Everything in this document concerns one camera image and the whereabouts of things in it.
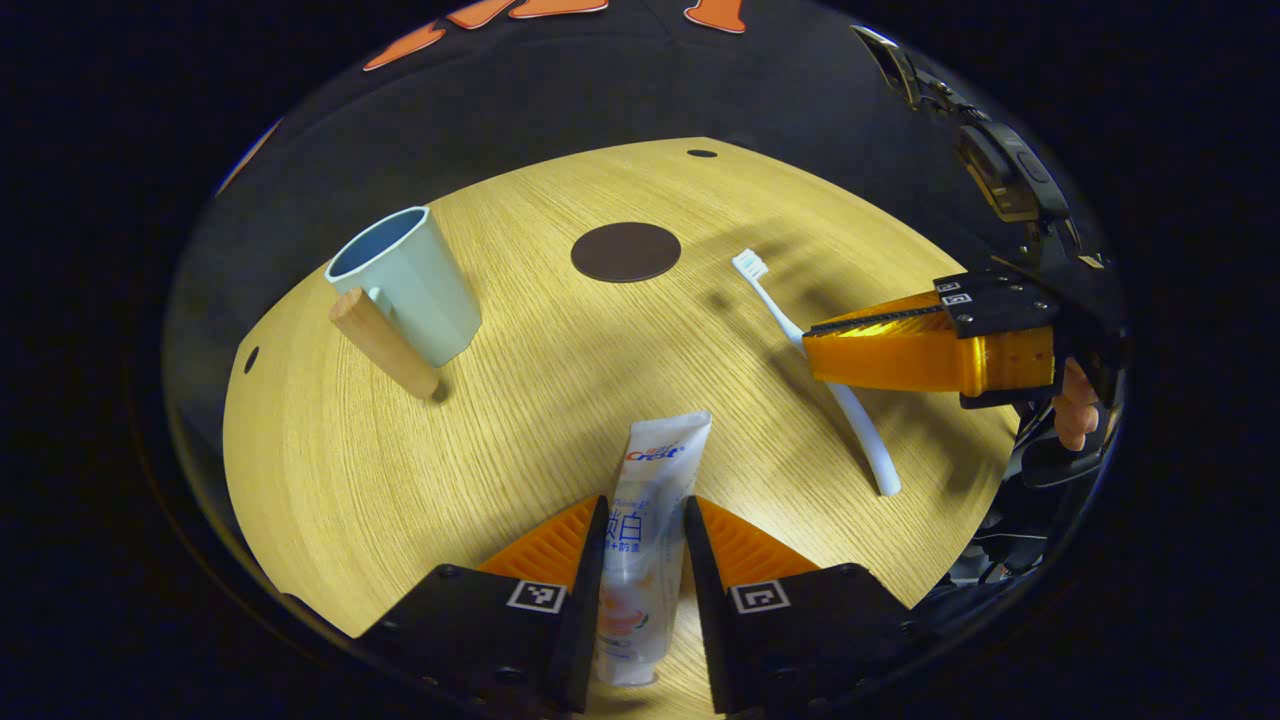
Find white toothpaste tube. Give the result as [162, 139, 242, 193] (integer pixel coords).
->
[595, 411, 714, 687]

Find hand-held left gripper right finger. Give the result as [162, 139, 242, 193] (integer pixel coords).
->
[683, 495, 936, 716]

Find pale green cup wooden handle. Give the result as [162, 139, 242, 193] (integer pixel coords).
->
[325, 205, 483, 401]

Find round dark brown coaster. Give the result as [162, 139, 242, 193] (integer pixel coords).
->
[571, 222, 683, 284]

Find black backdrop cloth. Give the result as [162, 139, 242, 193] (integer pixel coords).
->
[165, 0, 1001, 401]

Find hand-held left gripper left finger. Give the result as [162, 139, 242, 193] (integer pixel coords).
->
[355, 494, 611, 720]

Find white toothbrush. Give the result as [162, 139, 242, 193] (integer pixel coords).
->
[731, 249, 902, 498]

